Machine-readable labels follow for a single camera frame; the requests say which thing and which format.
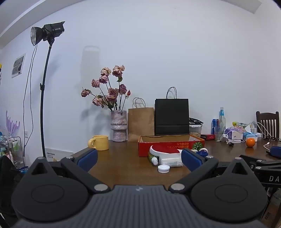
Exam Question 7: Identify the black light stand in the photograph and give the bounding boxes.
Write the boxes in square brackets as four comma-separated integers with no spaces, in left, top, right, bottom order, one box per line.
[40,38,55,163]

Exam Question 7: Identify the small white box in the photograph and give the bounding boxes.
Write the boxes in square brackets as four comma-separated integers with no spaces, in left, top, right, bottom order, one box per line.
[230,131,244,141]

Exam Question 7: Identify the brown paper bag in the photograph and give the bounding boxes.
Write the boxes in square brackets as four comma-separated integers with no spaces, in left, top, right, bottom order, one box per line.
[128,97,155,142]

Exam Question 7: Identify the dried pink roses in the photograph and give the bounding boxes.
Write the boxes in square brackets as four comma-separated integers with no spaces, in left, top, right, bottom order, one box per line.
[81,65,131,111]

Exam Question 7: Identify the black studio light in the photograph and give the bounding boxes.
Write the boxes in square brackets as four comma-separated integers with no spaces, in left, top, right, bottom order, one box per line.
[30,21,66,46]

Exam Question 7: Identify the blue drink can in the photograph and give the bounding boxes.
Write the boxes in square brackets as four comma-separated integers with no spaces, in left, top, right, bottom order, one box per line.
[211,119,220,135]

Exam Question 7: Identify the pile of packaged items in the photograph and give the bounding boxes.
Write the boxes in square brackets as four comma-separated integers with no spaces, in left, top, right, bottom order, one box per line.
[223,133,245,144]

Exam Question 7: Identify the black cloth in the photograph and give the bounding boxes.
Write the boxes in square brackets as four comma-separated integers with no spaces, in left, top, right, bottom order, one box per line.
[0,155,29,228]

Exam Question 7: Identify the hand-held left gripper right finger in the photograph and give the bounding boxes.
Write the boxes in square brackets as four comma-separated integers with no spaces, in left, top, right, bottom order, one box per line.
[169,148,253,194]

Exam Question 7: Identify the black paper bag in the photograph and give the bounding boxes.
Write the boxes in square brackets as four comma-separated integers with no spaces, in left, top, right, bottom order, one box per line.
[154,87,190,136]

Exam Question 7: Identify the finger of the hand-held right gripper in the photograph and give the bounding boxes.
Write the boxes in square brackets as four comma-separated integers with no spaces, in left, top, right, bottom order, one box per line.
[239,155,281,170]
[266,145,281,159]

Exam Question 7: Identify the white bottle red label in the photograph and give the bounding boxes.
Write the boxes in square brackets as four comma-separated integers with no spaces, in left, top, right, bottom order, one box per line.
[149,145,184,167]

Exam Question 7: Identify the purple tissue pack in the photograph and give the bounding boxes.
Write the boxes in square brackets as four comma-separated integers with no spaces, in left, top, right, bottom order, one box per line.
[224,127,237,141]

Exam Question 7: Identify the pink speckled vase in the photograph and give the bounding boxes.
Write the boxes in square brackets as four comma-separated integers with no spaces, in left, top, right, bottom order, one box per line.
[110,110,128,142]

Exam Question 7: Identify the clear storage container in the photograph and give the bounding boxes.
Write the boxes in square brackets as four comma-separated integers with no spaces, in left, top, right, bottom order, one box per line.
[189,117,203,138]

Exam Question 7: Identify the clear plastic bottle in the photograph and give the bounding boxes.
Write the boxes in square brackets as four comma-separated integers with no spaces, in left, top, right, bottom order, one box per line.
[215,107,226,141]

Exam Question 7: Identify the yellow mug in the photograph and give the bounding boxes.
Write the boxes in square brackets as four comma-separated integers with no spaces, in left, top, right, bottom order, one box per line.
[88,135,109,151]

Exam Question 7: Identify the red cardboard box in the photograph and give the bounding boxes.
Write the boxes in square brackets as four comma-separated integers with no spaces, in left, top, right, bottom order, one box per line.
[138,134,205,157]

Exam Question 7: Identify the small green bottle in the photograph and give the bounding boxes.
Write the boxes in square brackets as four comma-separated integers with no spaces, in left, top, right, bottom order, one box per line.
[148,151,159,166]

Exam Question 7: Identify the white wall heater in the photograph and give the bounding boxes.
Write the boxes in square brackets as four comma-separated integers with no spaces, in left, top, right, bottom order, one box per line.
[45,147,74,162]

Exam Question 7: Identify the metal wire rack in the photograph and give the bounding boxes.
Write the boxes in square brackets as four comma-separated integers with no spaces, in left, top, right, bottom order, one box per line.
[0,136,22,167]

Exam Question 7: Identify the purple wall decoration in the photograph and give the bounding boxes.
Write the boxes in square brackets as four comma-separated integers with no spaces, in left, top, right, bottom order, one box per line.
[5,110,21,137]

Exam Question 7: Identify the blue tissue box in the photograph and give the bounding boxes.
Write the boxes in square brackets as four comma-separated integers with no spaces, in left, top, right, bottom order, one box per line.
[243,125,262,141]

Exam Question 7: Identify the wall poster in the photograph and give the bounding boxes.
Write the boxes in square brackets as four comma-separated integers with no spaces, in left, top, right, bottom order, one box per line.
[11,53,27,79]

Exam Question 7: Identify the dark wooden chair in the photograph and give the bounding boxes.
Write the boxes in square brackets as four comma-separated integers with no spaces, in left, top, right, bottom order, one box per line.
[256,111,280,139]

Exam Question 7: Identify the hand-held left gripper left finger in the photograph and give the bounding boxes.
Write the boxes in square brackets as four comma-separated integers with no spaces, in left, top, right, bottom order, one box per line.
[28,148,110,194]

